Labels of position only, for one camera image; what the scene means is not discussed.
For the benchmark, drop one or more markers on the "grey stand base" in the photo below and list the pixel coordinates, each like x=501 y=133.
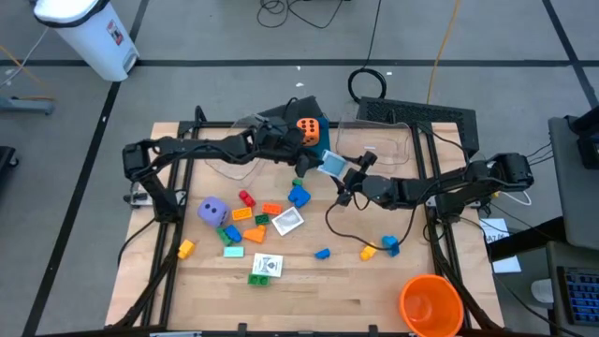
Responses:
x=28 y=105

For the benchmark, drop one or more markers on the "black caster base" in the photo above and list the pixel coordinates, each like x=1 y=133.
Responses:
x=5 y=159

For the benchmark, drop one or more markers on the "black desk bar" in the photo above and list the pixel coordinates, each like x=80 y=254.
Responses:
x=524 y=239

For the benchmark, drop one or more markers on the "orange wedge toy block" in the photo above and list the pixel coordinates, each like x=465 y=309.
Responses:
x=256 y=235

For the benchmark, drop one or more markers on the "green long toy brick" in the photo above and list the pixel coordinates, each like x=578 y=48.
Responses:
x=223 y=237

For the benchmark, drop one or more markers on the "white computer mouse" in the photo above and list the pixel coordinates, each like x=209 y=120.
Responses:
x=543 y=291

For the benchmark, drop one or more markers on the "black tilted panel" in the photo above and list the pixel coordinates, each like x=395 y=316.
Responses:
x=299 y=108

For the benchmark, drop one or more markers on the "yellow two-stud toy block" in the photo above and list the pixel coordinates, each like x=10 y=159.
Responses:
x=368 y=253
x=185 y=249

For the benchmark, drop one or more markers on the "orange eight-stud brick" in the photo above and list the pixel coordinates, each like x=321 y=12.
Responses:
x=272 y=209

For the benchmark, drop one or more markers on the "red round-stud toy block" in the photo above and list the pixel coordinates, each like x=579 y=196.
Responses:
x=246 y=198

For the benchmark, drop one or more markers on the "grey keyboard desk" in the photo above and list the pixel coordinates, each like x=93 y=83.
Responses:
x=552 y=262

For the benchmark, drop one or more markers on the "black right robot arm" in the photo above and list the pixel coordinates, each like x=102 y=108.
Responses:
x=444 y=185

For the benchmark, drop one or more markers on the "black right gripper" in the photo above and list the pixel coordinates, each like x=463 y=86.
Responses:
x=358 y=182

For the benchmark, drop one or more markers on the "blue rounded toy block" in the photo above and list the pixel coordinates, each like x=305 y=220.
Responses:
x=233 y=233

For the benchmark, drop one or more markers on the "light teal flat brick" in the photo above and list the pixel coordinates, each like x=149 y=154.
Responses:
x=233 y=252

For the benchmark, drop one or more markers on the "small green toy brick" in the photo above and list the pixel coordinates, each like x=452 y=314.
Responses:
x=297 y=182

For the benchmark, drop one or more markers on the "light blue toy block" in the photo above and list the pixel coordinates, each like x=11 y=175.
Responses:
x=390 y=243

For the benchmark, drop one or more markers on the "purple foam die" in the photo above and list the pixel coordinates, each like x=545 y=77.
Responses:
x=210 y=213

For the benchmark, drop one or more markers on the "black metal table frame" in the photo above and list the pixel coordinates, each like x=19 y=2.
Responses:
x=210 y=125

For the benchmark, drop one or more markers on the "grey side desk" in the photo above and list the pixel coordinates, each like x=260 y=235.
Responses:
x=573 y=201

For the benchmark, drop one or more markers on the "orange foam die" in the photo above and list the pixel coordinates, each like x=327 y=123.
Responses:
x=309 y=131

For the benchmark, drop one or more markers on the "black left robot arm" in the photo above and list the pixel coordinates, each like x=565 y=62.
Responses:
x=196 y=150

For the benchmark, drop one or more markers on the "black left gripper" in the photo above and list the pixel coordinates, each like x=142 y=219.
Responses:
x=278 y=140

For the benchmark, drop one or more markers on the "white trash can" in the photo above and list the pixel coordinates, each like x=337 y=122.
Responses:
x=93 y=42

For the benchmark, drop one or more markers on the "small blue toy block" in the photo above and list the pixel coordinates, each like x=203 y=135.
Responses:
x=322 y=254

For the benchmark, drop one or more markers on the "clear plastic container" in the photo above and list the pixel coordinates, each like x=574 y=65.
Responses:
x=388 y=145
x=236 y=169

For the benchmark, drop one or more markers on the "white emblem playing card deck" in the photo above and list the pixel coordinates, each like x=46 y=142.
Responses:
x=267 y=265

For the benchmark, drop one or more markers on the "large green toy brick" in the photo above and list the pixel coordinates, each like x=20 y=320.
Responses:
x=258 y=280

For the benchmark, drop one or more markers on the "black desk device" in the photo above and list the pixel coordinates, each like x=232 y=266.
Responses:
x=589 y=145

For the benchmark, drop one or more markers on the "large blue two-stud block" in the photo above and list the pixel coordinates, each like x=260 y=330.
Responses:
x=299 y=196

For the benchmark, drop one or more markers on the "grey-backed playing card deck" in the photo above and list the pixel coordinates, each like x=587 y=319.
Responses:
x=287 y=221

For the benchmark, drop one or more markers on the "white paper sheet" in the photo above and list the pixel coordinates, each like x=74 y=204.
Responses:
x=493 y=229
x=507 y=265

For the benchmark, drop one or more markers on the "blue-backed playing card deck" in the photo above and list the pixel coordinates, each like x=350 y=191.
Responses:
x=333 y=164

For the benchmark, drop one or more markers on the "black computer keyboard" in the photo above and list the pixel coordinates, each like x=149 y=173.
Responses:
x=582 y=295

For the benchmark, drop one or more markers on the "yellow flat toy brick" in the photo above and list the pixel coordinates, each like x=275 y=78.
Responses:
x=242 y=214

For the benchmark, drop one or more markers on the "orange plastic bowl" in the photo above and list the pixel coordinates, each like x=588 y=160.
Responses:
x=430 y=306

